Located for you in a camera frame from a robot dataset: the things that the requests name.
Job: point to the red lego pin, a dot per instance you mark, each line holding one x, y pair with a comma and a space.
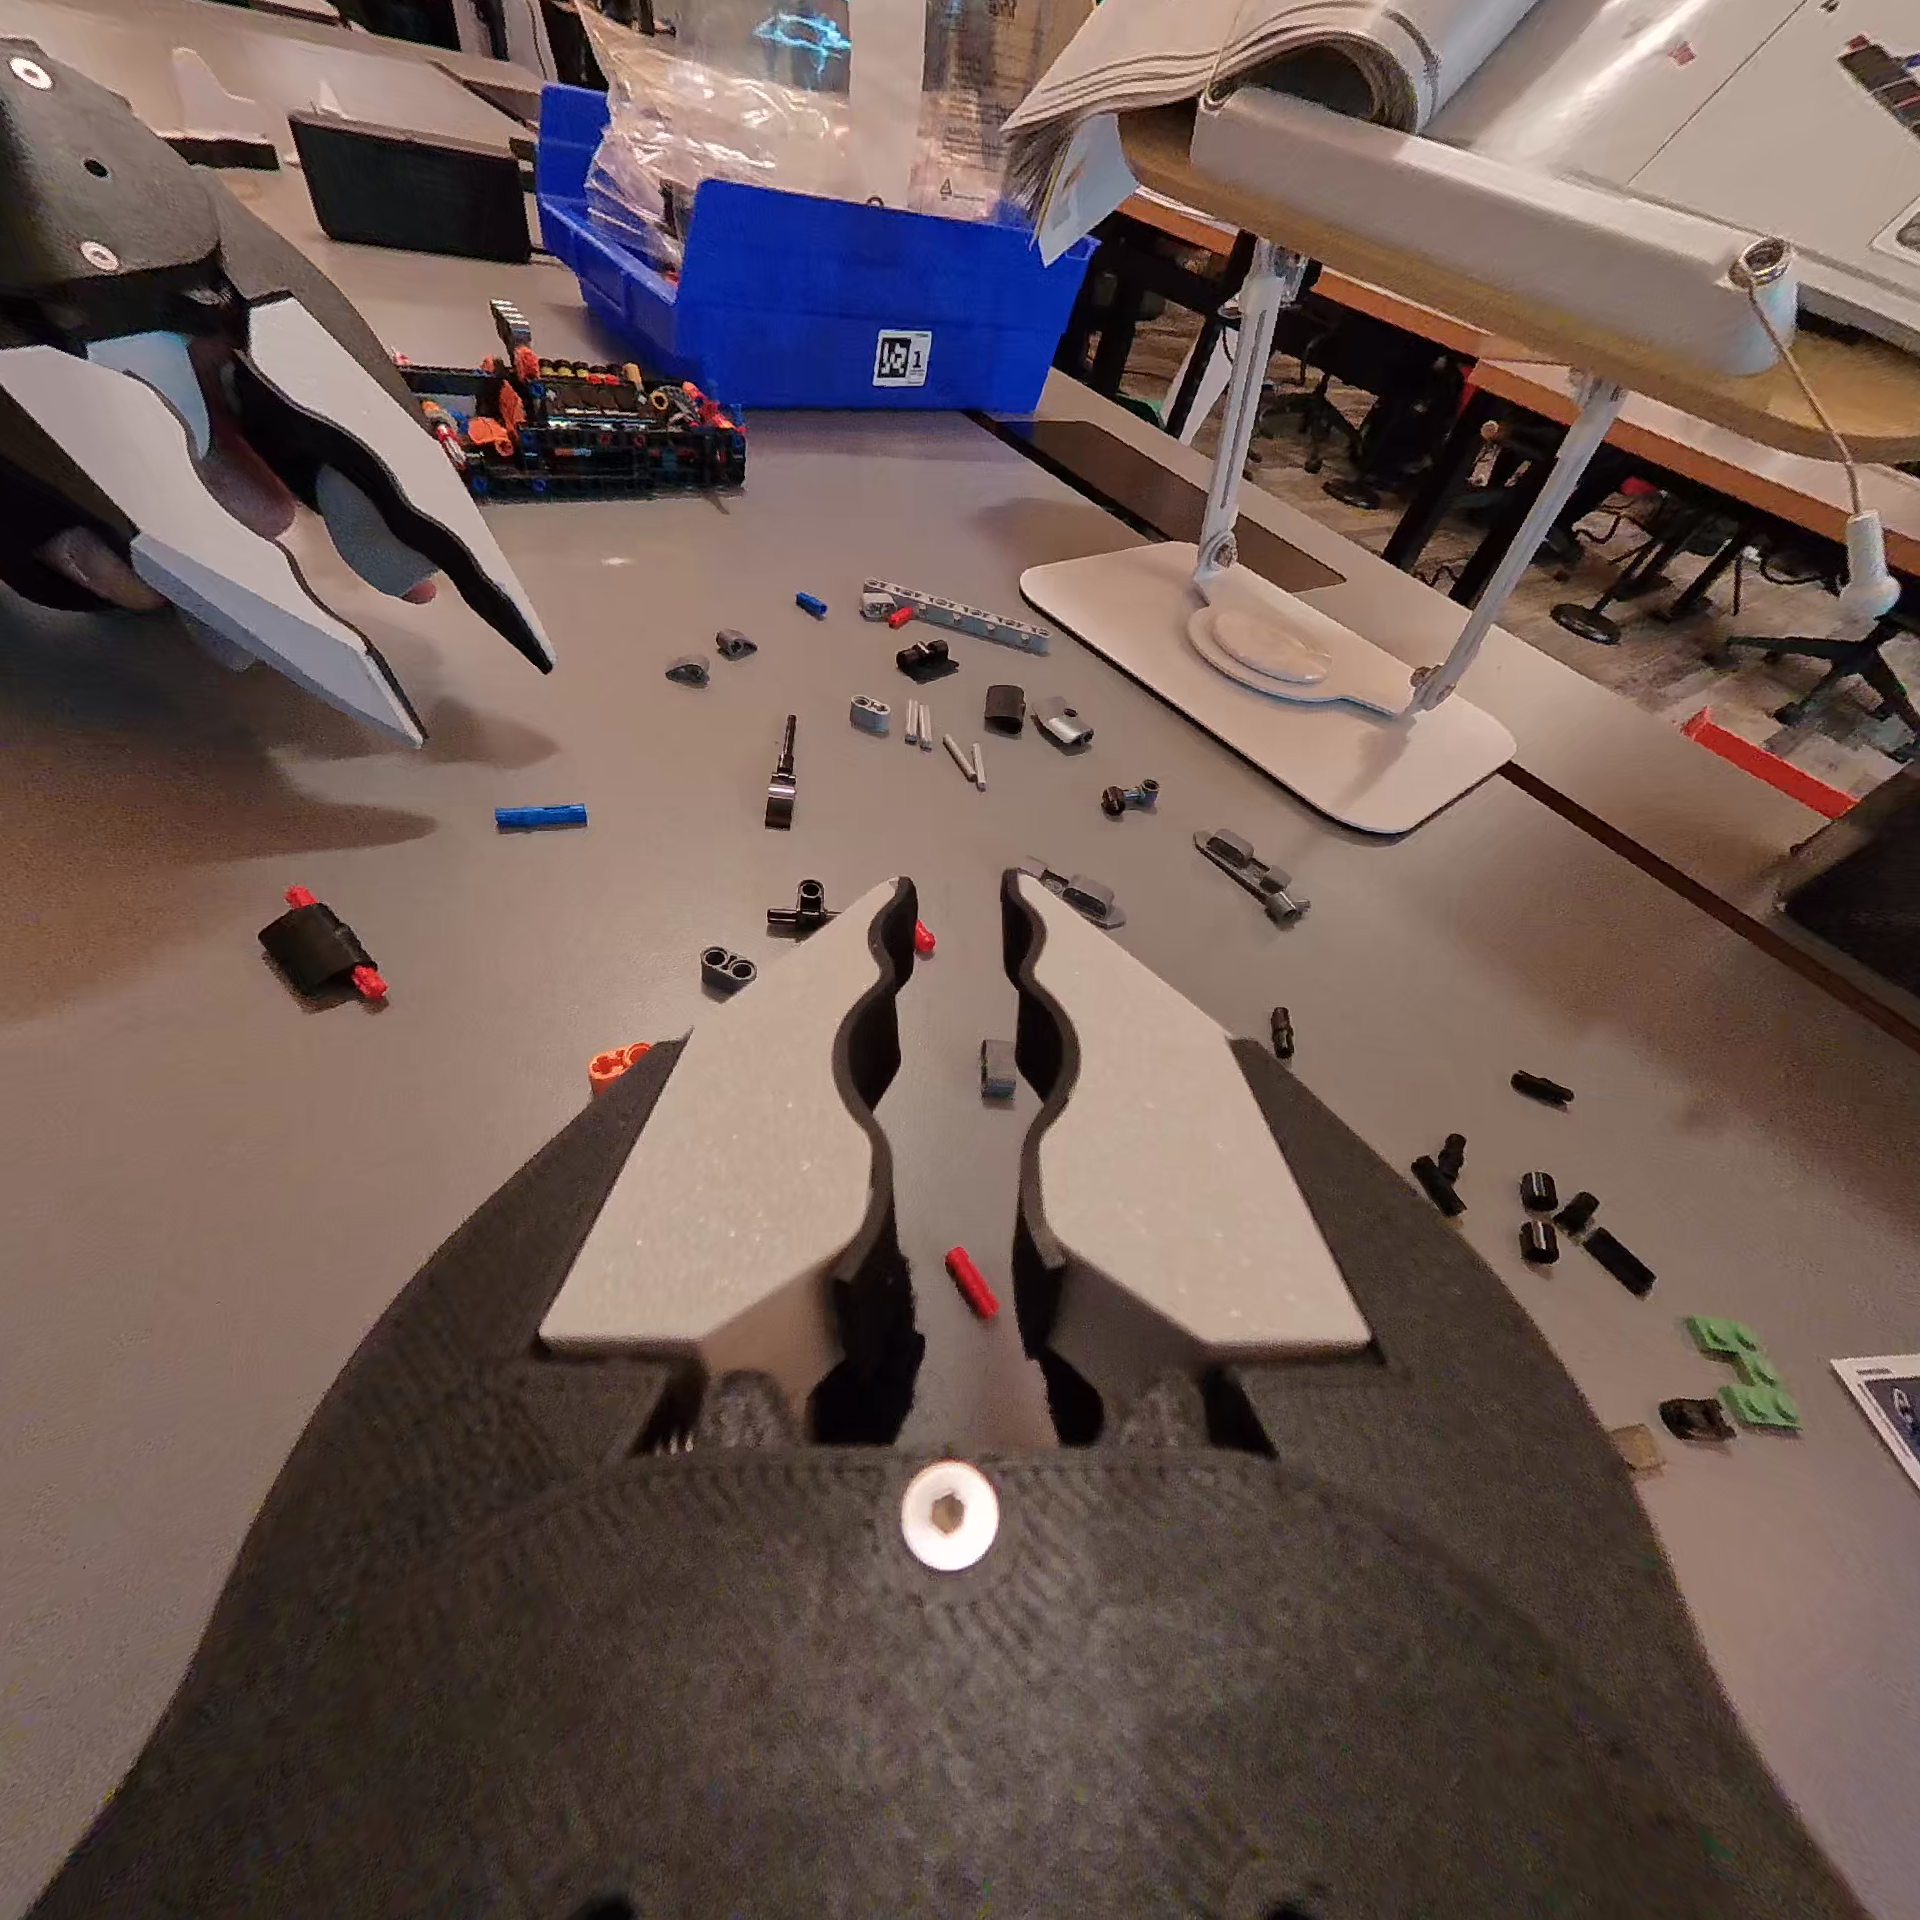
971, 1284

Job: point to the black box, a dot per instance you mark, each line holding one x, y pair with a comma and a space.
412, 187

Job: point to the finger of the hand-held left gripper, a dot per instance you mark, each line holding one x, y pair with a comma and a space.
224, 570
374, 435

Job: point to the black curved lego panel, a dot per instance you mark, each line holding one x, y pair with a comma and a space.
1003, 708

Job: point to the small black lego block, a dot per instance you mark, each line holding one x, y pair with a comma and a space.
926, 657

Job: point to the light grey lego connector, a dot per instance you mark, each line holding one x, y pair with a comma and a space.
869, 713

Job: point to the lego instruction booklet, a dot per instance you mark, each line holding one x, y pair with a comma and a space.
1680, 120

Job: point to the dark grey flat lego assembly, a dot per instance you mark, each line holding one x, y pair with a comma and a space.
1252, 877

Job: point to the red bar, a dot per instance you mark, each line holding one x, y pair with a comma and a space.
1770, 762

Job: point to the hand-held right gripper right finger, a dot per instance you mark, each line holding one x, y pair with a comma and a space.
1184, 1200

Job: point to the wooden edged background desk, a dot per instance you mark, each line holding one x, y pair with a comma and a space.
1724, 465

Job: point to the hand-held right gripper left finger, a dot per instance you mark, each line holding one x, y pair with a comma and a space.
721, 1200

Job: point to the group of black lego pins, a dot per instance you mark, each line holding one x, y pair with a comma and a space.
1616, 1260

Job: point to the pile of clear plastic bags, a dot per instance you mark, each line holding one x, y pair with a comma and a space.
749, 90

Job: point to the black lego piece with axle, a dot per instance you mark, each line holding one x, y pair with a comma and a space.
780, 796

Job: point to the grey curved lego panel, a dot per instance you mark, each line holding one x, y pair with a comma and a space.
1061, 725

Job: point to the blue storage bin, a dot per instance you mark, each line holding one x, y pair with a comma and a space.
780, 284

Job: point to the partly built lego model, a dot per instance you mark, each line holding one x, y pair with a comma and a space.
578, 412

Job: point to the white book stand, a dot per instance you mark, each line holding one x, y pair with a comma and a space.
1275, 674

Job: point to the dark lego pin joint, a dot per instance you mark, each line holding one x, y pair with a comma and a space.
1129, 796

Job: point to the person's left hand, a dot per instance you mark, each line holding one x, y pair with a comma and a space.
253, 488

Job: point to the grey double-tube lego piece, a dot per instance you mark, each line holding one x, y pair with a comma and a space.
1000, 1067

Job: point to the dark grey two-hole lego connector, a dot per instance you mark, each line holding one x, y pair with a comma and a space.
726, 970

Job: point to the orange two-hole lego connector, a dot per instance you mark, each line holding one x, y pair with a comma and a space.
613, 1066

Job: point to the grey lego beam with red pin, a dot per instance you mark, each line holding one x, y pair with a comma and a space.
960, 617

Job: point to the long blue lego pin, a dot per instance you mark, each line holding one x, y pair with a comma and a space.
540, 818

